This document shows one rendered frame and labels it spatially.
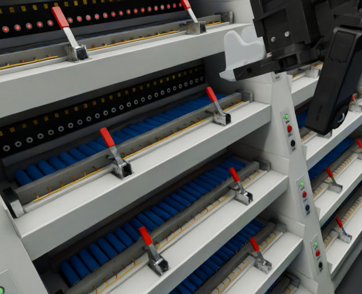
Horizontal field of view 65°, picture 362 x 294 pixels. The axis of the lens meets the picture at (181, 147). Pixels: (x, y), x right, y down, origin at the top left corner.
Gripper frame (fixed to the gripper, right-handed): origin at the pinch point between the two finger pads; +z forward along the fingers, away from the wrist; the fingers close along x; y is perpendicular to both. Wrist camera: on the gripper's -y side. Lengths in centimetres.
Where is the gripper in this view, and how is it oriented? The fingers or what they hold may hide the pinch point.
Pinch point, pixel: (229, 77)
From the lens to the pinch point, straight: 41.3
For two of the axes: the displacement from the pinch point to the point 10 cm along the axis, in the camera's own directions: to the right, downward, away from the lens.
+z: -5.9, 0.3, 8.1
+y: -3.2, -9.2, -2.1
